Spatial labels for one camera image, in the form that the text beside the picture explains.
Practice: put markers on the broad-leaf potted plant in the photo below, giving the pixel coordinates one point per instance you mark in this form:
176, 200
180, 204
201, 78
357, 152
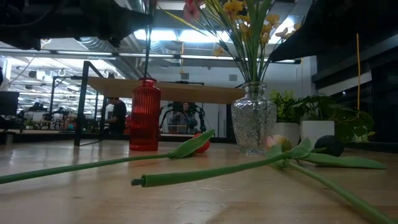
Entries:
317, 130

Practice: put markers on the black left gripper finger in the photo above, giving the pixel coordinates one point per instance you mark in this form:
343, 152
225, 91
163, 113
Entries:
135, 20

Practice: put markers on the standing person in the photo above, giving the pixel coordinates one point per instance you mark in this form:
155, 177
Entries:
118, 115

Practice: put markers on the red artificial tulip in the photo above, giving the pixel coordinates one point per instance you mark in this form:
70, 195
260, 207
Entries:
93, 163

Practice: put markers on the seated person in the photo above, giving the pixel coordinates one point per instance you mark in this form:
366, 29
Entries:
183, 119

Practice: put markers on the yellow artificial flower bunch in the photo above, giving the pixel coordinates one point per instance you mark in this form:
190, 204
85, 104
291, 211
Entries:
255, 46

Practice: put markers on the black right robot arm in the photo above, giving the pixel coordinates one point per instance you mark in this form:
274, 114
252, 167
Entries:
342, 25

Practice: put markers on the pink blossom flower spray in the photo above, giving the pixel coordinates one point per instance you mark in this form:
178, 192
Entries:
191, 11

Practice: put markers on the dark purple artificial tulip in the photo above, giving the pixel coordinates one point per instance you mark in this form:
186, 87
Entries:
329, 145

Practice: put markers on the red ribbed glass vase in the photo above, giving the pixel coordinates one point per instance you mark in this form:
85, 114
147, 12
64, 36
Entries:
144, 118

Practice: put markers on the clear crystal glass vase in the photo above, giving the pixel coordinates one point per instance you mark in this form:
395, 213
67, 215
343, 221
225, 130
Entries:
253, 118

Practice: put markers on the black monitor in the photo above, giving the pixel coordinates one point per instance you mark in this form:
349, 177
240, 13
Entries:
9, 102

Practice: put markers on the pink artificial tulip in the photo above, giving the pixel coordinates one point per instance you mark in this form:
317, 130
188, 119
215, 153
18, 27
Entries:
202, 174

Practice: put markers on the small-leaf potted plant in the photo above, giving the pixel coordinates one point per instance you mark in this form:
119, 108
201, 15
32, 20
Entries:
284, 102

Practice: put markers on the background black robot arms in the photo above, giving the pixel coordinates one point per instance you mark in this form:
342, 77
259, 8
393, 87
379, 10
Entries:
199, 113

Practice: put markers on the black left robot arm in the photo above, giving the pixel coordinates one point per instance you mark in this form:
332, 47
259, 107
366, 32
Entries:
31, 18

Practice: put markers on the wooden shelf with black legs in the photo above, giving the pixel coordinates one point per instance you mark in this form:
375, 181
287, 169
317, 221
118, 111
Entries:
186, 91

